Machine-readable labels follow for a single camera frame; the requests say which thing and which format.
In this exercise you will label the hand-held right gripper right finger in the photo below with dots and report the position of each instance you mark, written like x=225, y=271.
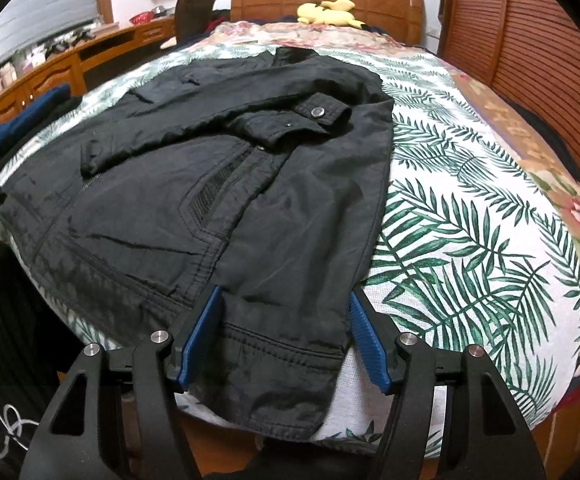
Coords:
x=370, y=347

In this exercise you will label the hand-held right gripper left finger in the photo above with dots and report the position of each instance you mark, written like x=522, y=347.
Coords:
x=197, y=342

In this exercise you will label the black jacket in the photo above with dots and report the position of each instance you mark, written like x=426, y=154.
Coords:
x=229, y=170

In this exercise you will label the navy blue cloth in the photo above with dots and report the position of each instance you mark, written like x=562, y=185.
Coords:
x=14, y=125

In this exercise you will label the black cloth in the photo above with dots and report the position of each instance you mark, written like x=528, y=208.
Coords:
x=44, y=125

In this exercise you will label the wooden desk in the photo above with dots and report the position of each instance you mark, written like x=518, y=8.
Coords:
x=59, y=72

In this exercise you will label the person's dark clothing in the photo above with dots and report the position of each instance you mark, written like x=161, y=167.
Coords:
x=4, y=360

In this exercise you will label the black tools on desk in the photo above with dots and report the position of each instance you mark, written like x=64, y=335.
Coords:
x=72, y=40

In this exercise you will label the grey window blind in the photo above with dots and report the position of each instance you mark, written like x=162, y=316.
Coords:
x=34, y=10

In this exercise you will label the red basket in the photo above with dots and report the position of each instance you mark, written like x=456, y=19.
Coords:
x=141, y=18

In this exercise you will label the floral blanket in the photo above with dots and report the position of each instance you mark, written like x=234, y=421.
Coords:
x=570, y=195

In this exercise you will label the metal bowl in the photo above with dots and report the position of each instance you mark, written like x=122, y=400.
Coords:
x=157, y=11

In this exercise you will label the dark chair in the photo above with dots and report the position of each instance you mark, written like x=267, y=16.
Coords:
x=194, y=17

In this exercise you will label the yellow plush toy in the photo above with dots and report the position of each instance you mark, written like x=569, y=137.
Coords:
x=327, y=14

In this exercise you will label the wooden louvred wardrobe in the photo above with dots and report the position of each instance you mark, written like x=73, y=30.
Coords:
x=535, y=40

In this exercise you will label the wall socket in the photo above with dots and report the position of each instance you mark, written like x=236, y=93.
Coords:
x=434, y=31

